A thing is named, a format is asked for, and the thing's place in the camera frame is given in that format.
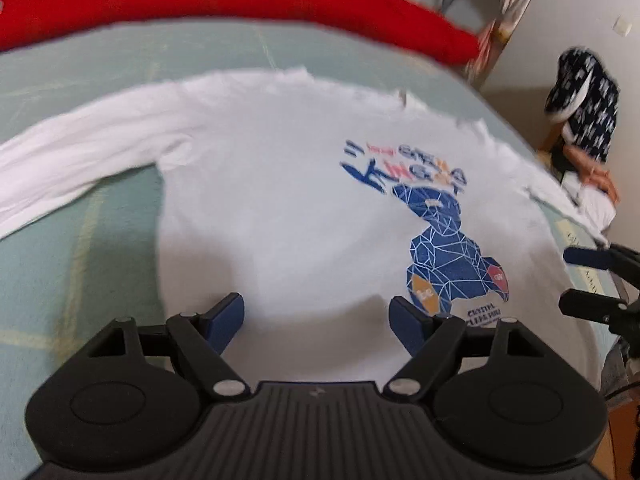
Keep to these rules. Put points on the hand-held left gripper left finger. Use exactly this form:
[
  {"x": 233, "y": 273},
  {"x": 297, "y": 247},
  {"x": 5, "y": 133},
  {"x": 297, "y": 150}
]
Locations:
[{"x": 227, "y": 322}]

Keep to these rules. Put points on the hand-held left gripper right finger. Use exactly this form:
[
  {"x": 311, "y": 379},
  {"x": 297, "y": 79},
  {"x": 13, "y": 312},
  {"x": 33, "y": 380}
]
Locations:
[{"x": 405, "y": 327}]

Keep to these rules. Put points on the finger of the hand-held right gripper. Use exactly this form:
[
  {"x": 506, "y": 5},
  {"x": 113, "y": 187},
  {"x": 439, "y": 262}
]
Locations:
[
  {"x": 595, "y": 307},
  {"x": 585, "y": 256}
]

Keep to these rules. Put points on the white printed long-sleeve shirt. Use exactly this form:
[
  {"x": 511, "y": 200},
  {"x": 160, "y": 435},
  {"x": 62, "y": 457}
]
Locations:
[{"x": 275, "y": 200}]

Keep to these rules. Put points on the white folded cloth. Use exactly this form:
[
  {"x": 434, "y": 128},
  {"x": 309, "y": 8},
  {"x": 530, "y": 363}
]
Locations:
[{"x": 597, "y": 212}]

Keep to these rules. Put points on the navy star-print garment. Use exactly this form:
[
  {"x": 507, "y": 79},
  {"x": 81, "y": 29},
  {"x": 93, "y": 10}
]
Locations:
[{"x": 590, "y": 105}]

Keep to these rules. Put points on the pink patterned curtain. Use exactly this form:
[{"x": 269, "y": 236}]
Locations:
[{"x": 510, "y": 10}]

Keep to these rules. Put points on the red quilt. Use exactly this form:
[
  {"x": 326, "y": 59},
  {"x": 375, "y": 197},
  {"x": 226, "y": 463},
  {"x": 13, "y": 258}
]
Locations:
[{"x": 200, "y": 0}]

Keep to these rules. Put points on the white wall switch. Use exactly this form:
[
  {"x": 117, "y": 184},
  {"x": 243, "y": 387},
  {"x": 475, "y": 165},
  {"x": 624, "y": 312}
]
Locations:
[{"x": 622, "y": 26}]

